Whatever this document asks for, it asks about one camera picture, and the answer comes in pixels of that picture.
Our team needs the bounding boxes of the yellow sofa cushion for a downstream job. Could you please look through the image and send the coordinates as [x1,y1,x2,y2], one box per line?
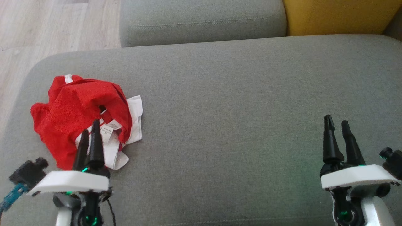
[282,0,402,37]

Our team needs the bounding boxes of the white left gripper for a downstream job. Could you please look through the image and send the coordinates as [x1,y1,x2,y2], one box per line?
[27,119,113,226]

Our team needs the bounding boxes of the grey sofa backrest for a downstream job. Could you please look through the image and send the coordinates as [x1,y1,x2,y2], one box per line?
[382,6,402,43]

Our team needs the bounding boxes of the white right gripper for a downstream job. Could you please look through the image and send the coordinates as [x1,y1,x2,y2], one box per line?
[320,115,401,226]

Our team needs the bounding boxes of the grey sofa seat cushion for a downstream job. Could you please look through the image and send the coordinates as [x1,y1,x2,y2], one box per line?
[119,0,288,48]

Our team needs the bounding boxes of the red shorts with white stripe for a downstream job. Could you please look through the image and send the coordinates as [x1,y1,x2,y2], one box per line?
[30,74,128,171]

